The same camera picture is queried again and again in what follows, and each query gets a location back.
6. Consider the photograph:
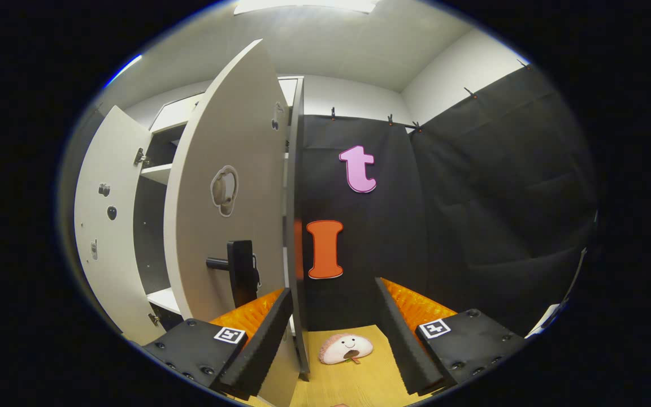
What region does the white cabinet drawer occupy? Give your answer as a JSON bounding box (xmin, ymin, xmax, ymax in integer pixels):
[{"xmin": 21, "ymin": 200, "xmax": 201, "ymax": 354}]
[{"xmin": 149, "ymin": 93, "xmax": 205, "ymax": 135}]

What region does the small ceiling light panel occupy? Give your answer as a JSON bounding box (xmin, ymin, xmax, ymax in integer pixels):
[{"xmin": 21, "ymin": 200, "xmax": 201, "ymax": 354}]
[{"xmin": 105, "ymin": 54, "xmax": 144, "ymax": 88}]

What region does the black backdrop cloth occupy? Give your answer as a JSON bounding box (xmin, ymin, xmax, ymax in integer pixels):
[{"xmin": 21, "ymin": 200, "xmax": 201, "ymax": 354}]
[{"xmin": 297, "ymin": 62, "xmax": 597, "ymax": 340}]

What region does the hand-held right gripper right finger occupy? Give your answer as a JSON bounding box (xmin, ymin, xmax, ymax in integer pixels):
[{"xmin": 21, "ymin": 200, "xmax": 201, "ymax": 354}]
[{"xmin": 374, "ymin": 276, "xmax": 530, "ymax": 396}]

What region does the white side table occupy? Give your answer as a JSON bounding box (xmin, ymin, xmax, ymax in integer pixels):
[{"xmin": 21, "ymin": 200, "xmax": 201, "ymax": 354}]
[{"xmin": 526, "ymin": 304, "xmax": 562, "ymax": 340}]

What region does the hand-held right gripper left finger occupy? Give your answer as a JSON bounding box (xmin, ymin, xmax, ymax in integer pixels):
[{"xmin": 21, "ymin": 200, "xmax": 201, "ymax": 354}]
[{"xmin": 142, "ymin": 287, "xmax": 294, "ymax": 401}]

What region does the black cabinet door handle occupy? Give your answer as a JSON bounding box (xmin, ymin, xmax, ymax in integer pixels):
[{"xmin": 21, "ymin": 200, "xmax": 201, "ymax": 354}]
[{"xmin": 206, "ymin": 240, "xmax": 261, "ymax": 309}]

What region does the large ceiling light panel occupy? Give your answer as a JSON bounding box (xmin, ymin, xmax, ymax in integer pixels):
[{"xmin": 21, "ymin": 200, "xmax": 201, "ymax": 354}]
[{"xmin": 234, "ymin": 0, "xmax": 380, "ymax": 16}]

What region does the pink white plush toy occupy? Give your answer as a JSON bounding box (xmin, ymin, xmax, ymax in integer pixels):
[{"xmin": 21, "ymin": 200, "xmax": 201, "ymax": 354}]
[{"xmin": 318, "ymin": 334, "xmax": 374, "ymax": 365}]

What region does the white cabinet shelf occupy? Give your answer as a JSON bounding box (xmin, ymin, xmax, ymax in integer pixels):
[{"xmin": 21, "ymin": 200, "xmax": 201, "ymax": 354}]
[
  {"xmin": 140, "ymin": 163, "xmax": 173, "ymax": 186},
  {"xmin": 146, "ymin": 287, "xmax": 182, "ymax": 315}
]

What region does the white cabinet door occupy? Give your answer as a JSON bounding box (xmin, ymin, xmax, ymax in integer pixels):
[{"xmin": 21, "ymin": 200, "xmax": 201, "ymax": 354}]
[
  {"xmin": 163, "ymin": 38, "xmax": 303, "ymax": 407},
  {"xmin": 74, "ymin": 105, "xmax": 168, "ymax": 347}
]

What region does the white cabinet body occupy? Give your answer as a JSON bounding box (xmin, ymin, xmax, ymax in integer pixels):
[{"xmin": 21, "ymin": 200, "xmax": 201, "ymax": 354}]
[{"xmin": 133, "ymin": 76, "xmax": 310, "ymax": 380}]

